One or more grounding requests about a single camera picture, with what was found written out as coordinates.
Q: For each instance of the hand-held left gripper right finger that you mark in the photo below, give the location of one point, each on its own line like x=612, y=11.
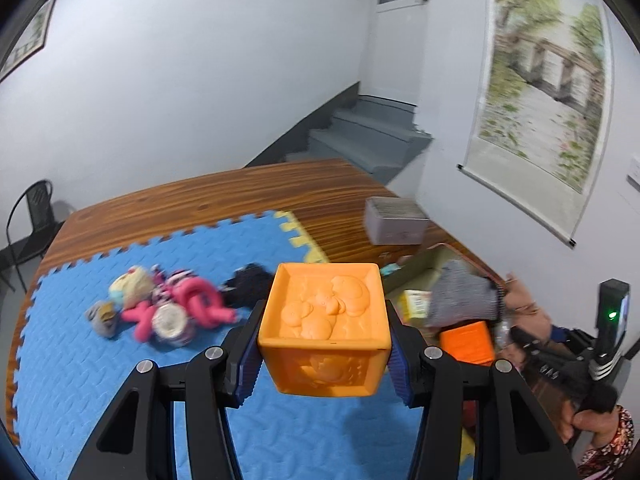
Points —
x=400, y=376

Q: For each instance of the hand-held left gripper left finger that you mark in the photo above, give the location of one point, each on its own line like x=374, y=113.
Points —
x=248, y=374

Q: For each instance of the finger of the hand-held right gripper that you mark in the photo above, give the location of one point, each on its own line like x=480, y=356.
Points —
x=492, y=297

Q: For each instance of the grey knitted sock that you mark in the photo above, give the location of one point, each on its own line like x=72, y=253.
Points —
x=462, y=295

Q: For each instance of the cardboard storage box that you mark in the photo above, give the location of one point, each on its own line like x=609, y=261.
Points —
x=425, y=270

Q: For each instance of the orange embossed soft cube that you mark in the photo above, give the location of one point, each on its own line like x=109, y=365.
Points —
x=325, y=320

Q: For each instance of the person's right forearm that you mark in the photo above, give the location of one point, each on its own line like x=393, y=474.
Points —
x=612, y=452

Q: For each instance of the person's right hand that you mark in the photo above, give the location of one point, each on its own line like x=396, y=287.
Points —
x=570, y=417

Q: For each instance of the orange ribbed block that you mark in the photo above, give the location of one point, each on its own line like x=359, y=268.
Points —
x=467, y=342

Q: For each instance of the yellow small carton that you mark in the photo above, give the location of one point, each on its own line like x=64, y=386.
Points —
x=415, y=304

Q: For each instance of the pink looped plush toy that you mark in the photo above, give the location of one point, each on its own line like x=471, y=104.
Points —
x=200, y=300

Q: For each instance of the dark cloth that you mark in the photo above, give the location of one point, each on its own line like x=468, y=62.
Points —
x=247, y=285

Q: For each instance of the pink black striped toy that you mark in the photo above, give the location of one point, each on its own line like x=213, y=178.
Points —
x=167, y=285

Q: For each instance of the grey rectangular box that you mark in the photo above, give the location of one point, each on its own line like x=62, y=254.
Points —
x=395, y=220

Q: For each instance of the yellow foam mat tile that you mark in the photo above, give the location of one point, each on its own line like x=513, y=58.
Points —
x=302, y=240

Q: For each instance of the pale round plush toy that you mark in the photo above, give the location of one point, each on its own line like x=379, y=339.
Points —
x=131, y=286

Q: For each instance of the small grey plush toy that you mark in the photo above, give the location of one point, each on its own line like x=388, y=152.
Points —
x=102, y=317

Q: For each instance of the blue foam puzzle mat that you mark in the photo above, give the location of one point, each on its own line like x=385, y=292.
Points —
x=90, y=390

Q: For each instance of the wooden desk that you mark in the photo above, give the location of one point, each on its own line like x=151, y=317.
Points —
x=310, y=187

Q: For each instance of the grey staircase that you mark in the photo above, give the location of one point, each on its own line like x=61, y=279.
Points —
x=360, y=130

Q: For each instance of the black metal chair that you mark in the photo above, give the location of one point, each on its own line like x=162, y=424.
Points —
x=35, y=210

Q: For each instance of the landscape wall scroll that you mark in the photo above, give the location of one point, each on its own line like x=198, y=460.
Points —
x=540, y=85

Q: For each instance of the framed wall picture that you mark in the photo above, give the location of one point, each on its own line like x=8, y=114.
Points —
x=27, y=42

